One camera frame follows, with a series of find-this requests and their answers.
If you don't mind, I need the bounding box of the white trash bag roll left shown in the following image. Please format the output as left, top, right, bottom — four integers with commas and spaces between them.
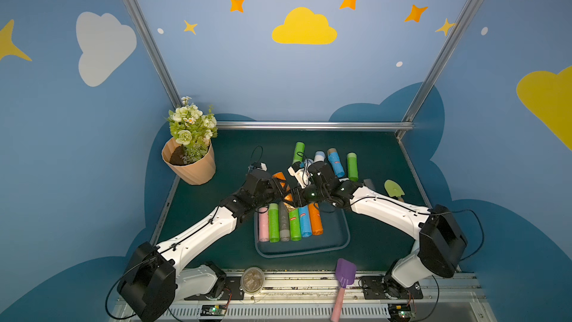
302, 159, 314, 168

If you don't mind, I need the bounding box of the pink trash bag roll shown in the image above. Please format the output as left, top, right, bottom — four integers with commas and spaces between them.
259, 208, 270, 242

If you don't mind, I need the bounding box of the controller board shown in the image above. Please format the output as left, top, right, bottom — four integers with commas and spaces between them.
388, 304, 416, 322
200, 305, 227, 318

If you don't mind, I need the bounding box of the clear plastic lidded cup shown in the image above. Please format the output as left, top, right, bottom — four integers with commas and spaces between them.
241, 267, 265, 295

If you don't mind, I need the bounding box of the flower pot with plant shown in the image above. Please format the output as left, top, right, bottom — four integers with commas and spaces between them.
162, 96, 217, 186

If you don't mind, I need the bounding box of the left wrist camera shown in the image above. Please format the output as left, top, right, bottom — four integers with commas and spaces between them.
248, 161, 268, 173

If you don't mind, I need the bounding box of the purple toy shovel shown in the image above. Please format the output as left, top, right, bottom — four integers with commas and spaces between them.
330, 258, 357, 322

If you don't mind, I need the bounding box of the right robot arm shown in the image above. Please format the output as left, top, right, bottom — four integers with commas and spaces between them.
293, 161, 468, 290

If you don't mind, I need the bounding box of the left controller board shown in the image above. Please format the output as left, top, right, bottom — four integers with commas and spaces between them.
200, 305, 227, 318

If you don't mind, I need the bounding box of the right controller board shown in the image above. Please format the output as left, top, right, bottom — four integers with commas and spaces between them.
388, 304, 416, 322

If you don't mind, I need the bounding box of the green toy trowel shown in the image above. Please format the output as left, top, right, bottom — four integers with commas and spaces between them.
384, 180, 405, 202

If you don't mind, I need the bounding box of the blue trash bag roll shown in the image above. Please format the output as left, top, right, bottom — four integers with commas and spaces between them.
327, 148, 345, 178
299, 205, 313, 238

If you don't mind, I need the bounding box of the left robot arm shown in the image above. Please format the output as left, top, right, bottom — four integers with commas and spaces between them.
114, 168, 289, 321

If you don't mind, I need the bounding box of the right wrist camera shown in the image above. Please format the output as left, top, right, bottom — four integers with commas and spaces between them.
287, 161, 311, 188

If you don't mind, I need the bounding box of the grey trash bag roll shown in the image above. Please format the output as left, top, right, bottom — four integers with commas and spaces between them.
279, 202, 290, 242
363, 178, 375, 191

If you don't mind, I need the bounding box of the orange trash bag roll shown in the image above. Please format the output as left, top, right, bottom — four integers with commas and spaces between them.
308, 203, 324, 236
273, 172, 296, 213

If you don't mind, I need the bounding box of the dark teal storage box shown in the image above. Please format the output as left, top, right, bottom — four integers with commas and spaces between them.
254, 203, 351, 259

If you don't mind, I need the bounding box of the green trash bag roll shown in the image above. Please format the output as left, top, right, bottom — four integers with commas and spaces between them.
288, 209, 302, 242
293, 142, 305, 164
346, 152, 359, 182
268, 203, 280, 243

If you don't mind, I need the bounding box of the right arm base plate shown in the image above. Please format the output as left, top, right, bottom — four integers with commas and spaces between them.
358, 275, 423, 301

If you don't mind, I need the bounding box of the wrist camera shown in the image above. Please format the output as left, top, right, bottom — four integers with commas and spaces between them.
248, 161, 268, 173
287, 161, 311, 188

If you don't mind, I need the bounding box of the white trash bag roll right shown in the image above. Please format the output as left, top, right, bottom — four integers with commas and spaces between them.
314, 151, 326, 162

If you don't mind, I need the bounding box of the white trash bag roll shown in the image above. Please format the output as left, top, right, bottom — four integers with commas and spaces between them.
314, 151, 326, 162
302, 159, 314, 168

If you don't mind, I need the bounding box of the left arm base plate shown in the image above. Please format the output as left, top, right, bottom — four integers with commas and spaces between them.
184, 276, 244, 301

